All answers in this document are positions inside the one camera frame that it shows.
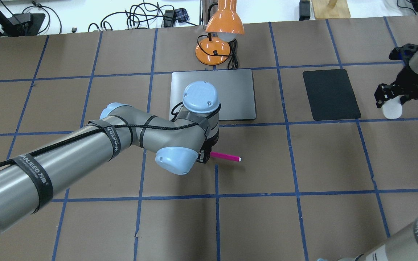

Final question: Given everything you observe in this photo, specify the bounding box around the pink pen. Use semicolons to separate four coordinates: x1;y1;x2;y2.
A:
210;152;242;162

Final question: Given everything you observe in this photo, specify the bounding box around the silver closed notebook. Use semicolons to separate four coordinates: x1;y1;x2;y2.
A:
169;69;257;121

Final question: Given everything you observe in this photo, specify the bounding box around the black mousepad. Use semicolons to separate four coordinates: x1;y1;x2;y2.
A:
302;69;361;121

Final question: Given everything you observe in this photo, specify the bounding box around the wooden stand with base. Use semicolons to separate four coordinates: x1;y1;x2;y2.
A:
311;0;351;20

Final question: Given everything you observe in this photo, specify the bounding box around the black power adapter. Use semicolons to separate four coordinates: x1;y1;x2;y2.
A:
298;0;311;21

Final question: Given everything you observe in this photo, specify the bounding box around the orange desk lamp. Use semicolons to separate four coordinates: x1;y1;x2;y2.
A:
195;0;245;66

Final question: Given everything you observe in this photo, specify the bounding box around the black lamp power cable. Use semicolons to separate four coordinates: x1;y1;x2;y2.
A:
197;33;239;70

